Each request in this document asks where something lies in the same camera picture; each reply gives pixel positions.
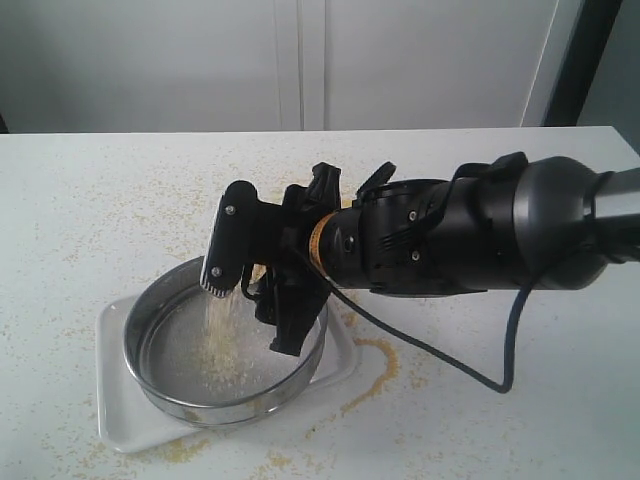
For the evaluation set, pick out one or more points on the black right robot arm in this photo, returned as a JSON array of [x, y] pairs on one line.
[[552, 224]]

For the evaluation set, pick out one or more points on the round steel sieve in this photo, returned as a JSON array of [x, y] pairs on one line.
[[161, 339]]

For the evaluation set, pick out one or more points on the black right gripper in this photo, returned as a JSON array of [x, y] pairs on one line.
[[279, 233]]

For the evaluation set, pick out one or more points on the yellow grains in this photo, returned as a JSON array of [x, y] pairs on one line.
[[229, 333]]

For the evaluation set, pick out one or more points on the white rectangular tray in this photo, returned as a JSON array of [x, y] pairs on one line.
[[128, 422]]

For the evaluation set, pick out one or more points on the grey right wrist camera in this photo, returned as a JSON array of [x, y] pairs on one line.
[[229, 242]]

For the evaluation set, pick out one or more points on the spilled yellow millet pile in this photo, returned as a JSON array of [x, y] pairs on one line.
[[276, 194]]

